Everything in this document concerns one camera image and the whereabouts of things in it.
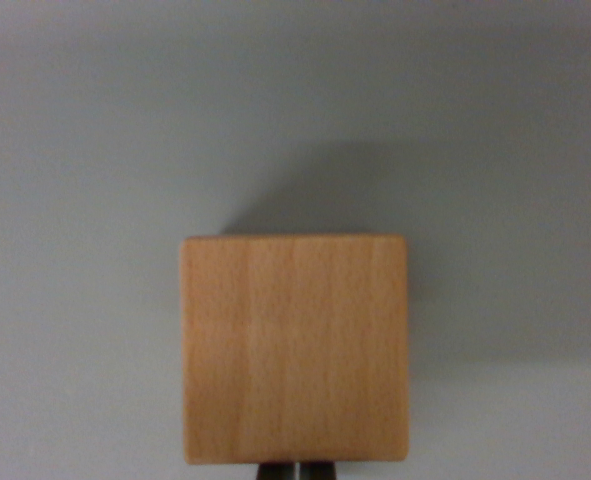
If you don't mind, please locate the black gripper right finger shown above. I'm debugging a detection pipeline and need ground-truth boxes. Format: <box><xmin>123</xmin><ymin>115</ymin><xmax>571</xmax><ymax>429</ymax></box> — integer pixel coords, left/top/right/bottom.
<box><xmin>299</xmin><ymin>459</ymin><xmax>338</xmax><ymax>480</ymax></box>

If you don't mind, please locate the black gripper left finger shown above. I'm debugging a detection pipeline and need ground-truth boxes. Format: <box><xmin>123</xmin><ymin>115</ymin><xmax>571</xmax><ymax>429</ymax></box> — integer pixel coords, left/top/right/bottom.
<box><xmin>256</xmin><ymin>460</ymin><xmax>294</xmax><ymax>480</ymax></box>

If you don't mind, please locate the wooden cube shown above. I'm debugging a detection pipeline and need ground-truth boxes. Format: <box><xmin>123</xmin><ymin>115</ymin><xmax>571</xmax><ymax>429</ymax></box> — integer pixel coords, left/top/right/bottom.
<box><xmin>179</xmin><ymin>233</ymin><xmax>410</xmax><ymax>466</ymax></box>

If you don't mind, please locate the grey plastic tray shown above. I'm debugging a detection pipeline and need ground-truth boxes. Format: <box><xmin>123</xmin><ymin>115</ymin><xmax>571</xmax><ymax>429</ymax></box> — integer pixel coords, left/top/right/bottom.
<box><xmin>0</xmin><ymin>0</ymin><xmax>591</xmax><ymax>480</ymax></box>

